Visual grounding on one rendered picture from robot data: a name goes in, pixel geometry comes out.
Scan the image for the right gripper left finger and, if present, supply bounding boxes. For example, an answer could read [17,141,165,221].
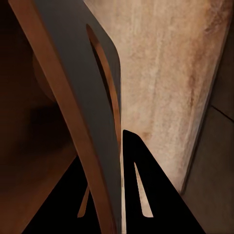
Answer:
[22,155,101,234]

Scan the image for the trash can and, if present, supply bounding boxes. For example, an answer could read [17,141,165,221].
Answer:
[0,0,122,234]

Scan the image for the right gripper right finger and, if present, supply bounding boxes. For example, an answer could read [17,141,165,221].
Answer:
[123,130,206,234]

